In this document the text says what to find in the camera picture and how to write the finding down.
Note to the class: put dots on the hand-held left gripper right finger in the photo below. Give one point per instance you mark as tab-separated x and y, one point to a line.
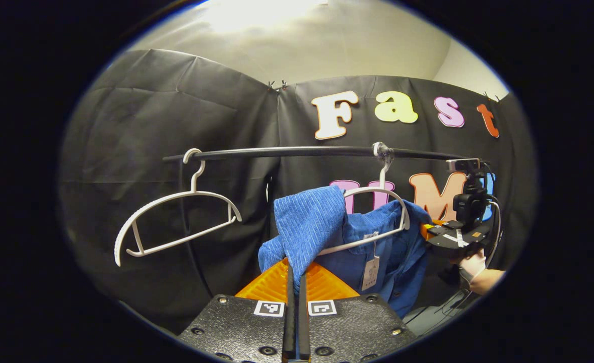
304	312

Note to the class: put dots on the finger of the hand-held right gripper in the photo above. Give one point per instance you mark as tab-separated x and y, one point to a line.
430	229

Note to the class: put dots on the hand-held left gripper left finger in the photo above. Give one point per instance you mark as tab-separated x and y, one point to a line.
289	312

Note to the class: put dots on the blue ribbed shirt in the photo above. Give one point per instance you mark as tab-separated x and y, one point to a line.
307	222

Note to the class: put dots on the white hanger with taped hook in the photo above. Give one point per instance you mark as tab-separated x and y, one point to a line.
377	188

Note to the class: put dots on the white plastic hanger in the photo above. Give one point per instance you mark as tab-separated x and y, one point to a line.
194	184

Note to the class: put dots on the black garment rack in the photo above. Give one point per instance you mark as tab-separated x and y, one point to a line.
302	151

